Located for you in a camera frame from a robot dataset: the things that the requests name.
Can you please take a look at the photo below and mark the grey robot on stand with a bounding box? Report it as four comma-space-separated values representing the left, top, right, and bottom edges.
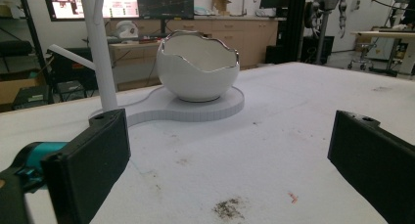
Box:
306, 0, 348, 66

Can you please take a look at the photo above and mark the open cardboard box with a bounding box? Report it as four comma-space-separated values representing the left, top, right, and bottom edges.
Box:
210, 0, 233, 16

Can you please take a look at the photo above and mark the black box with label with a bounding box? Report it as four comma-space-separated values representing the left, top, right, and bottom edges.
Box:
12, 84, 54, 111

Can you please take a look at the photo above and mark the rolling stool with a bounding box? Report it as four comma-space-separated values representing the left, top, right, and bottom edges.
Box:
346, 42, 377, 71

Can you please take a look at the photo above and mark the white rounded device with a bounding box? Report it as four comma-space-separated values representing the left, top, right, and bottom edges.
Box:
115, 20, 139, 40

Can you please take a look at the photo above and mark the bright wall monitor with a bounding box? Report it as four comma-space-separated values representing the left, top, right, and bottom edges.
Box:
42, 0, 140, 22

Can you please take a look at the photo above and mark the dark wall monitor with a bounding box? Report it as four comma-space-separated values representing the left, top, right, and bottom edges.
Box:
135, 0, 196, 21

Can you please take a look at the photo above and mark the wooden cabinet counter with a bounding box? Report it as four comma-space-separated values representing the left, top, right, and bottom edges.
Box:
108, 16, 282, 92

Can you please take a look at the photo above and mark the white egg-shaped ceramic bowl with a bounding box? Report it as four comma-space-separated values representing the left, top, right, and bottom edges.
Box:
156, 29, 241, 104

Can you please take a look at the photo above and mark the black equipment case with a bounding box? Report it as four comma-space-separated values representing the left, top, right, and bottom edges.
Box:
48, 47, 98, 92

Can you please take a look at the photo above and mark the light wooden table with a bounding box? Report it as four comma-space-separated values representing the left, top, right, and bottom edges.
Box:
350, 28, 415, 77

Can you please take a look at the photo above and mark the black column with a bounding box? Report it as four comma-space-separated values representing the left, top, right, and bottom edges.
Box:
281, 0, 309, 64

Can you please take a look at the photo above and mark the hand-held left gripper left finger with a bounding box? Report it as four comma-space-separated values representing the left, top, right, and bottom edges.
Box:
40, 108, 132, 224

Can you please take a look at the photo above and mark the metal faucet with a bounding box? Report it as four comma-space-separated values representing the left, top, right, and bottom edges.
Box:
240, 0, 257, 17

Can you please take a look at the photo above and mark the black metal shelf rack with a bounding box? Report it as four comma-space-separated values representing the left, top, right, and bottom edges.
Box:
0, 0, 52, 105

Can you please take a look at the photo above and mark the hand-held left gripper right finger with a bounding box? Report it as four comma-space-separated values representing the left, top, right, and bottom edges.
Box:
327, 110, 415, 224

